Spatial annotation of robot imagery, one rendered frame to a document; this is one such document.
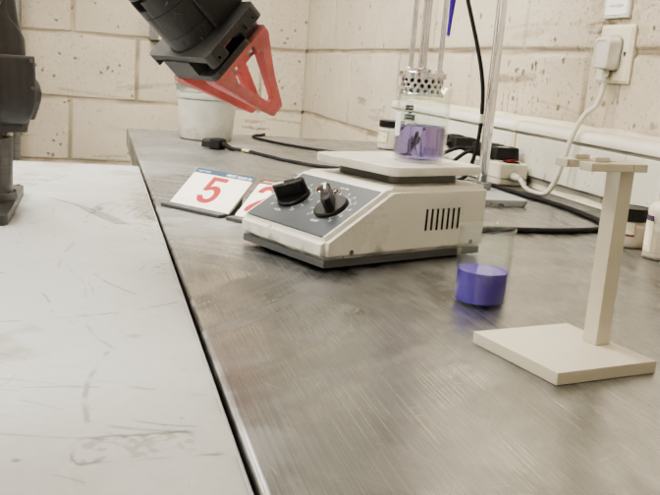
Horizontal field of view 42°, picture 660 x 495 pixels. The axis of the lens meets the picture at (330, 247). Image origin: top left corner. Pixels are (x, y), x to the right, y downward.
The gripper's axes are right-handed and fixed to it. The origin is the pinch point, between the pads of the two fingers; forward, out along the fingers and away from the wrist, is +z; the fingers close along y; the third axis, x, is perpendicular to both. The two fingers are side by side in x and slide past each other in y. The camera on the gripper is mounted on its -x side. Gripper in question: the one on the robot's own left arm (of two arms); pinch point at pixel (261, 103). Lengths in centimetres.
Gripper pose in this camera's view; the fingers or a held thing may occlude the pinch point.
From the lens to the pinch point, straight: 80.0
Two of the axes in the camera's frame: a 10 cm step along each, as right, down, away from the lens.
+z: 5.4, 5.9, 5.9
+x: -5.7, 7.8, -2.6
